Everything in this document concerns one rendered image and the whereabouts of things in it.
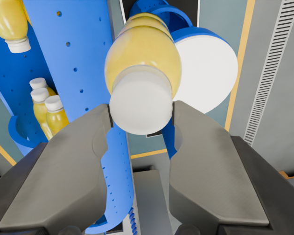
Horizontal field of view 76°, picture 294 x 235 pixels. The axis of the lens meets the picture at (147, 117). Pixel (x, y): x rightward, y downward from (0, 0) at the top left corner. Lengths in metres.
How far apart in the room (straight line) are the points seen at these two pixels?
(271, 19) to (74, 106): 1.81
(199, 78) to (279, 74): 1.77
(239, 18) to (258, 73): 0.61
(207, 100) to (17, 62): 0.56
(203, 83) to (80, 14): 0.40
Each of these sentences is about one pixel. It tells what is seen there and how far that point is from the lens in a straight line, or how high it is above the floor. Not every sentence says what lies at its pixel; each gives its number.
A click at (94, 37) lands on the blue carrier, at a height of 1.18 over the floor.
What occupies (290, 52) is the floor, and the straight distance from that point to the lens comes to 2.26.
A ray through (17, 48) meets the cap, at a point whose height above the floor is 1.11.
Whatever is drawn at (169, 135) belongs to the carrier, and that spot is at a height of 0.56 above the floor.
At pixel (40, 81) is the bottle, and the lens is 0.59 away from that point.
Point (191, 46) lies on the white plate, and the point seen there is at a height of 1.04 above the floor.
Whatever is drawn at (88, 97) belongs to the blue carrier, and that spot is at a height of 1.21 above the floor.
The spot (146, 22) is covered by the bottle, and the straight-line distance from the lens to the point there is 0.19.
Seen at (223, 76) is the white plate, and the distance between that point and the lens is 0.63.
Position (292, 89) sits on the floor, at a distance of 2.56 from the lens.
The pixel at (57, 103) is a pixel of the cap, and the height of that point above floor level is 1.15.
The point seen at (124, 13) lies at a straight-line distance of 1.40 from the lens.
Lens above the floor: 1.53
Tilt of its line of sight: 51 degrees down
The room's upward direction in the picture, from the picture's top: 168 degrees clockwise
